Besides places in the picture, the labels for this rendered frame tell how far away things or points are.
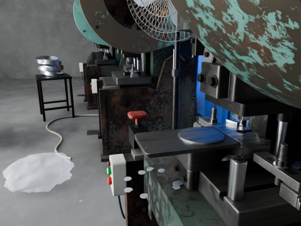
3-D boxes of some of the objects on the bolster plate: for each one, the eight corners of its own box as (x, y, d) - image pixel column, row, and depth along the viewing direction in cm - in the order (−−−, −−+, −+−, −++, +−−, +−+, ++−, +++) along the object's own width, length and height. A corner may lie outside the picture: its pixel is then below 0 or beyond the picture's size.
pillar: (277, 158, 69) (285, 106, 65) (271, 154, 71) (278, 104, 67) (284, 157, 69) (292, 106, 65) (278, 153, 71) (285, 103, 67)
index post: (233, 201, 55) (237, 160, 53) (225, 193, 58) (229, 154, 55) (244, 199, 56) (249, 158, 53) (236, 191, 59) (240, 153, 56)
